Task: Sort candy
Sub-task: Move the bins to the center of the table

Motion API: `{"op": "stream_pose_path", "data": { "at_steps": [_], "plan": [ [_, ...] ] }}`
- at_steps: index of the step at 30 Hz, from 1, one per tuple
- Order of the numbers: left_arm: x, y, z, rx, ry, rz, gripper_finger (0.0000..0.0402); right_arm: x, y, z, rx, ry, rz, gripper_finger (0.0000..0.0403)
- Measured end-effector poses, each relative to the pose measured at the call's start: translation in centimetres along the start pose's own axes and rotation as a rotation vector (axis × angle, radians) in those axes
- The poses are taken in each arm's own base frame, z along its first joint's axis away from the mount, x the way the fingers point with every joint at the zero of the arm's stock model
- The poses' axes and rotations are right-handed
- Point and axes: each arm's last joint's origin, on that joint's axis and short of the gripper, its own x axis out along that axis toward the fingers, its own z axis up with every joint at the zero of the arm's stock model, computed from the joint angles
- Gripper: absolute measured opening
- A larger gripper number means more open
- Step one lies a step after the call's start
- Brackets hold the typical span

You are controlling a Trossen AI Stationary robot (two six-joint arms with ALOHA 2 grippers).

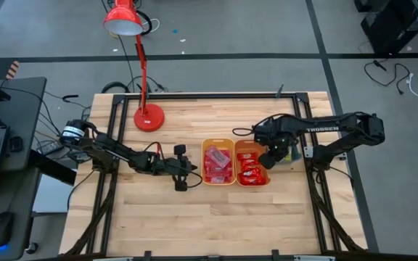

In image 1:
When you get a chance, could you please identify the black aluminium rig frame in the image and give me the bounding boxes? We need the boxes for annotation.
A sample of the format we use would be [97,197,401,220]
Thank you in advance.
[62,91,369,261]

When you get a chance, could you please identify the black power strip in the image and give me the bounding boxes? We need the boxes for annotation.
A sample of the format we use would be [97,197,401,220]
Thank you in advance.
[36,140,65,156]

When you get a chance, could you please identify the black power adapter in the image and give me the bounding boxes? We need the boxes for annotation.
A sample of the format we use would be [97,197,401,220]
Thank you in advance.
[9,135,24,153]

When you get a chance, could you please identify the red desk lamp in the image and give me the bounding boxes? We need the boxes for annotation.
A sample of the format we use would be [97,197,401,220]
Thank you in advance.
[103,0,166,133]

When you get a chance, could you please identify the black lamp cord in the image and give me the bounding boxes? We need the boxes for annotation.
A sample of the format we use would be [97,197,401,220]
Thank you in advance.
[116,34,137,94]

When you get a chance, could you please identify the orange black striped block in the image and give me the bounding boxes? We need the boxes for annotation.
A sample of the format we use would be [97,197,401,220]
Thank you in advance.
[5,60,21,80]

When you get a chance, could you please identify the teal plastic bin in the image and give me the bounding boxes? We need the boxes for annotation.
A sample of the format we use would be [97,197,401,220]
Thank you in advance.
[277,143,303,165]

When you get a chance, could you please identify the black computer tower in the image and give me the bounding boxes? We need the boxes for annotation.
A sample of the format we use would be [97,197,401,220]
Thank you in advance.
[360,0,418,56]

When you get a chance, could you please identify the orange plastic bin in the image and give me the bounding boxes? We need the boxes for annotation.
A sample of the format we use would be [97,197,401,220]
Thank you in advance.
[234,139,271,188]

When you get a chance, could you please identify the black computer mouse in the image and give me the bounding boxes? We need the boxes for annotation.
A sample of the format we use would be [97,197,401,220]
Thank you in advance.
[0,211,15,253]

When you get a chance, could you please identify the black floor cable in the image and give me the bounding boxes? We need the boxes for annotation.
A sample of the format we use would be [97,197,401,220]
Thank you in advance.
[363,59,412,96]

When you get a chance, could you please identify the yellow plastic bin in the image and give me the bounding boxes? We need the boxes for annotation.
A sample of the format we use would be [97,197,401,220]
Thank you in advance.
[200,138,237,186]

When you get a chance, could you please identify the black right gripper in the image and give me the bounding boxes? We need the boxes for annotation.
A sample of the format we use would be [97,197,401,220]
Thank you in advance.
[253,119,299,171]

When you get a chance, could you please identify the black cable coil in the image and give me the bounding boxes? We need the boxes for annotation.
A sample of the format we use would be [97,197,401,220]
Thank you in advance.
[101,80,131,94]

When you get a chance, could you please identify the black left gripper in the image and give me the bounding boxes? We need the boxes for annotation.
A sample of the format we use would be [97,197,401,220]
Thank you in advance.
[150,144,199,193]

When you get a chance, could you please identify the dark grey desk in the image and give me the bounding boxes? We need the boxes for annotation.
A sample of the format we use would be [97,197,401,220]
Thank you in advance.
[0,76,48,261]

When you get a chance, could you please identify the black cable loop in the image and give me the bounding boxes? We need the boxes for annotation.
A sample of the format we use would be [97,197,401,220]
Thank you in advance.
[136,9,153,36]

